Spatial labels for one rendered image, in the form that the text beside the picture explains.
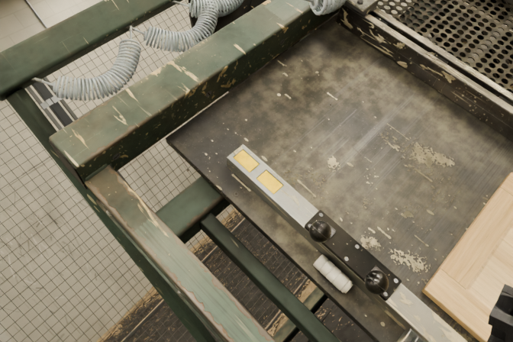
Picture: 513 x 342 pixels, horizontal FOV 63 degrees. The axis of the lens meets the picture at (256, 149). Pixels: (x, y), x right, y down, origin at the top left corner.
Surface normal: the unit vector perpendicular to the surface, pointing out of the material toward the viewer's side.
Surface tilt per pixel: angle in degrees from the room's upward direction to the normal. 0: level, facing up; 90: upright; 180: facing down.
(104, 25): 90
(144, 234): 55
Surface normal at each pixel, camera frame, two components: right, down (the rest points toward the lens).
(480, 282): 0.07, -0.53
